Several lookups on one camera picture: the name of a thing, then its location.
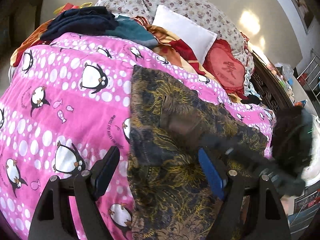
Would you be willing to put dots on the pink penguin blanket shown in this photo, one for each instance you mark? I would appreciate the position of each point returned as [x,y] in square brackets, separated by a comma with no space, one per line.
[67,104]

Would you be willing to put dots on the navy blue folded clothing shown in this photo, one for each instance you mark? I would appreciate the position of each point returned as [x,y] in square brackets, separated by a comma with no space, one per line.
[84,21]

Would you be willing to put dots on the red heart cushion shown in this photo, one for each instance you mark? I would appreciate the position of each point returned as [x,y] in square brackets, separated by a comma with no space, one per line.
[226,69]

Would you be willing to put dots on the white square pillow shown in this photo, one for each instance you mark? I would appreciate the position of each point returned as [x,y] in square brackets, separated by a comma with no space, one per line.
[200,40]

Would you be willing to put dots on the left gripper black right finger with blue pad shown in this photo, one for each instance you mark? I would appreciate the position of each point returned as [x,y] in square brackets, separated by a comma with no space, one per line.
[251,207]

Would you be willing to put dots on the dark floral patterned garment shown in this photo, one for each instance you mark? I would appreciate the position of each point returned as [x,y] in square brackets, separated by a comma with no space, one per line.
[172,197]

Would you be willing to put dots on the dark carved wooden headboard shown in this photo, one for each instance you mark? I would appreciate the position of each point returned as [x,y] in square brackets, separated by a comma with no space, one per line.
[268,87]

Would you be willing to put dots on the dark wooden side table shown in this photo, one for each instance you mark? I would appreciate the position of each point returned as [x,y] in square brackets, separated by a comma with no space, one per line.
[8,11]

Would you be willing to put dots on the teal folded clothing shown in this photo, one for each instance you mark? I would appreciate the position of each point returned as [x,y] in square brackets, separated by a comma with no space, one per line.
[129,29]

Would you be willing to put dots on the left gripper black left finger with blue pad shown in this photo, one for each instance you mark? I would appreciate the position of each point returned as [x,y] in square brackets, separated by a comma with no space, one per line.
[64,198]

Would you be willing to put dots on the orange red floral blanket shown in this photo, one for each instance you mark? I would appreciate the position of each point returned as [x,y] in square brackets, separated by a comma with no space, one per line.
[170,49]

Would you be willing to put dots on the red yellow shopping bag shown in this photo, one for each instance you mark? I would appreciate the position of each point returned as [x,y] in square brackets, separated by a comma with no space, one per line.
[69,6]

